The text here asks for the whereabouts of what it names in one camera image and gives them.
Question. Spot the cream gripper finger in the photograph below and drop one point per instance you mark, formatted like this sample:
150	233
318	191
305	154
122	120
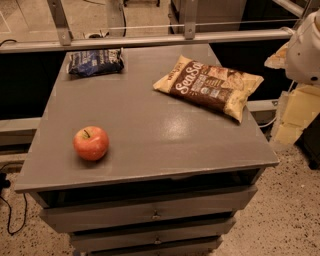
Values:
278	59
296	111

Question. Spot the red apple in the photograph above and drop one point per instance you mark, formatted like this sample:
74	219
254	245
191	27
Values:
91	143

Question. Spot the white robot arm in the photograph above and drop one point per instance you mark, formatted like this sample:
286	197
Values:
300	58

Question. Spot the brown yellow chip bag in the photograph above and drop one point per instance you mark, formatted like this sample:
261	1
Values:
218	88

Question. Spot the blue chip bag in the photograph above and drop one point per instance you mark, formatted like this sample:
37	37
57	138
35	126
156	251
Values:
95	62

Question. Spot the grey drawer cabinet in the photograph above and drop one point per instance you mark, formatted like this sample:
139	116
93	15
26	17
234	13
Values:
158	145

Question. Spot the middle grey drawer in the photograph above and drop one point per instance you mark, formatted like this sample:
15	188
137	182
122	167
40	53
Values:
161	232

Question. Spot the grey drawer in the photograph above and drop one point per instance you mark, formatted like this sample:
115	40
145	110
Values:
153	209
161	232
172	248

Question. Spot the bottom grey drawer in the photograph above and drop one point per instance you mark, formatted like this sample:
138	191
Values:
172	248

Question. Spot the top grey drawer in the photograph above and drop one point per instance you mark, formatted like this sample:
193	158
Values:
153	209

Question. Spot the metal frame rail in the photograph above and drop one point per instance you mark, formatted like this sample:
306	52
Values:
71	25

